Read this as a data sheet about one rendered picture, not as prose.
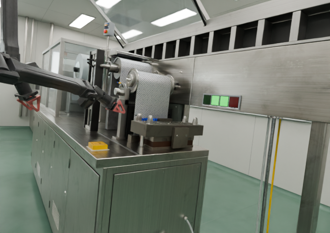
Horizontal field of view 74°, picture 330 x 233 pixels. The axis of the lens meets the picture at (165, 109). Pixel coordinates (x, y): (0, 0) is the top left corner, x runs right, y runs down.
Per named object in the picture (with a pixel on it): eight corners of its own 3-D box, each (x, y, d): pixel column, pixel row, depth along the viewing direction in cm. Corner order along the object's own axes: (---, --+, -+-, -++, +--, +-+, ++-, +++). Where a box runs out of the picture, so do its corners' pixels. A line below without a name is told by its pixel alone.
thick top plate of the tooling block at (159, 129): (130, 131, 119) (131, 119, 119) (184, 130, 143) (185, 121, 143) (145, 137, 106) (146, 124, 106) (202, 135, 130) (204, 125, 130)
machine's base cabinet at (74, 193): (29, 170, 295) (34, 107, 290) (78, 166, 333) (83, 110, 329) (83, 366, 93) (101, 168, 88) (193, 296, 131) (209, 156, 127)
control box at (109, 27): (101, 35, 171) (102, 21, 171) (108, 37, 176) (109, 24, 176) (107, 34, 167) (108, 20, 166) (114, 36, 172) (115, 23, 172)
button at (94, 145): (88, 146, 104) (88, 142, 104) (102, 146, 108) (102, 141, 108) (92, 150, 98) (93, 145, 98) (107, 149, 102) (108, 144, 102)
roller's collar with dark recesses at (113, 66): (106, 71, 147) (107, 62, 147) (115, 73, 151) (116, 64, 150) (110, 71, 142) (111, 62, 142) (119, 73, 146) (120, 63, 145)
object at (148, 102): (133, 120, 124) (136, 88, 124) (166, 121, 138) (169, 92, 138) (133, 121, 124) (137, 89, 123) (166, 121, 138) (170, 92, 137)
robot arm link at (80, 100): (90, 92, 99) (82, 79, 102) (73, 109, 102) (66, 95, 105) (106, 98, 110) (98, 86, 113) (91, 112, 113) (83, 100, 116)
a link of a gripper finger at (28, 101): (39, 107, 112) (30, 90, 108) (46, 108, 108) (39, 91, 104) (26, 113, 107) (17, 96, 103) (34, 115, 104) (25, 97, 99)
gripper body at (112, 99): (111, 109, 110) (99, 101, 106) (103, 107, 118) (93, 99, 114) (118, 99, 112) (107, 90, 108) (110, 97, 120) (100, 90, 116)
